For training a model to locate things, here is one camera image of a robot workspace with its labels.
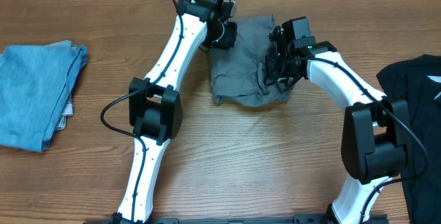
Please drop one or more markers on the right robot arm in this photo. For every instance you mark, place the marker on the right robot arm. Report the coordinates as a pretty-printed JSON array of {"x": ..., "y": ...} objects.
[{"x": 374, "y": 146}]

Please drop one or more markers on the folded blue denim garment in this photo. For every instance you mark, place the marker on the folded blue denim garment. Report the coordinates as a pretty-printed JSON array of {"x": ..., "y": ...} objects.
[{"x": 36, "y": 84}]

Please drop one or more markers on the grey shorts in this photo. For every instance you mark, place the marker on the grey shorts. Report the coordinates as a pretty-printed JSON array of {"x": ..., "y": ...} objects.
[{"x": 237, "y": 74}]

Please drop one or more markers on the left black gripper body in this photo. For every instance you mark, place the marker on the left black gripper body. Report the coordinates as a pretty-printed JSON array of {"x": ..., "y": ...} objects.
[{"x": 224, "y": 35}]

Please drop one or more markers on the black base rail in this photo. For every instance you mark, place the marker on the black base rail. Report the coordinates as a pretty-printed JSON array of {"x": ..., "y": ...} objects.
[{"x": 241, "y": 220}]

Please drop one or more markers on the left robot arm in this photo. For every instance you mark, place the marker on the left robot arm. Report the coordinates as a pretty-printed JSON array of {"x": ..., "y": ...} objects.
[{"x": 155, "y": 108}]

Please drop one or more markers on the black shirt with white print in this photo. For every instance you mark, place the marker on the black shirt with white print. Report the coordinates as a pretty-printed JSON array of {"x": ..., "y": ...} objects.
[{"x": 418, "y": 82}]

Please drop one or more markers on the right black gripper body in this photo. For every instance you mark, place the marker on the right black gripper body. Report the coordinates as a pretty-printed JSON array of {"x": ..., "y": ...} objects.
[{"x": 273, "y": 64}]

